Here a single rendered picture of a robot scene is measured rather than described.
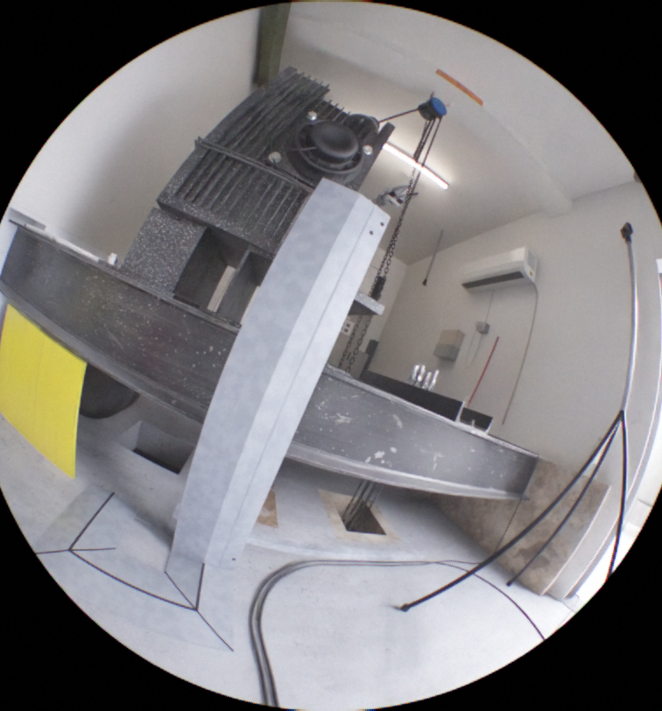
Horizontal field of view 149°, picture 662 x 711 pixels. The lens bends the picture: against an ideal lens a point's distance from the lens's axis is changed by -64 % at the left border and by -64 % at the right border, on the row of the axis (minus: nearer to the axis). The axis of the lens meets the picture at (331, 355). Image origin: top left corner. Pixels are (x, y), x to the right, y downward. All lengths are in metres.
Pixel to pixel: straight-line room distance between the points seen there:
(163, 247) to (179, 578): 0.87
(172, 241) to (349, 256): 0.48
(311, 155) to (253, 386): 0.63
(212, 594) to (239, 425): 0.48
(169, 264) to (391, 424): 0.78
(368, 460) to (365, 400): 0.20
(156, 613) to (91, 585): 0.16
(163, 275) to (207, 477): 0.51
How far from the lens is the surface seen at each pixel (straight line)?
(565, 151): 2.56
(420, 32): 2.29
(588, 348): 1.91
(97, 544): 0.81
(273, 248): 0.68
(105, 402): 1.21
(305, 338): 0.51
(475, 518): 1.86
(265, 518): 1.09
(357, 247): 0.58
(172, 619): 0.72
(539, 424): 1.86
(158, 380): 0.74
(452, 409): 0.91
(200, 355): 0.69
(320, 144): 0.77
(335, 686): 0.78
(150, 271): 0.75
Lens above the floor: 0.67
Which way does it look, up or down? 2 degrees up
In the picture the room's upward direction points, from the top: 24 degrees clockwise
